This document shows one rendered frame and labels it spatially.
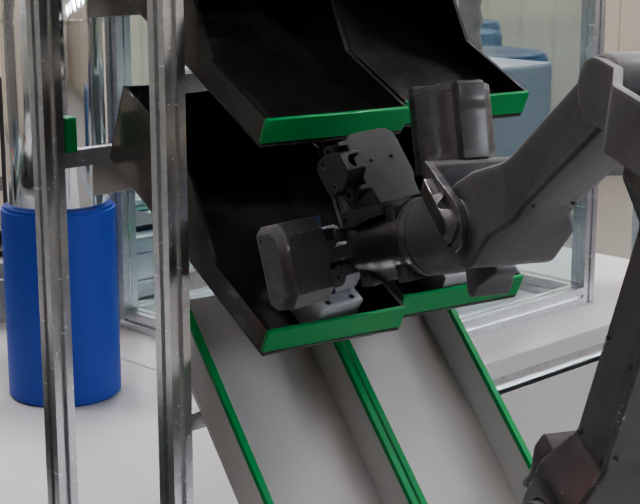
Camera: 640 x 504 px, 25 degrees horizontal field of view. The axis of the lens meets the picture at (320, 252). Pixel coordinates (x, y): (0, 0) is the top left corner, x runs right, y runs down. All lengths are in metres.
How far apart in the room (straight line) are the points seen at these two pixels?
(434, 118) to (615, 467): 0.29
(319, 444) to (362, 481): 0.05
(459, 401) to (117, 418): 0.72
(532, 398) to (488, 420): 0.97
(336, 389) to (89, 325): 0.78
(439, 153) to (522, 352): 1.29
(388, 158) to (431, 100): 0.08
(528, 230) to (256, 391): 0.41
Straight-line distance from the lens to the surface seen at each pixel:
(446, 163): 0.98
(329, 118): 1.09
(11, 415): 2.01
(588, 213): 2.53
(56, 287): 1.31
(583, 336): 2.39
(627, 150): 0.73
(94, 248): 1.98
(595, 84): 0.79
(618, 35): 8.86
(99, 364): 2.02
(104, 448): 1.87
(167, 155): 1.14
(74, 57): 1.94
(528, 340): 2.33
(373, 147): 1.07
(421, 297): 1.21
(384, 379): 1.34
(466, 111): 0.99
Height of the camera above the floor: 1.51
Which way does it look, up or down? 13 degrees down
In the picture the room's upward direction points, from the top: straight up
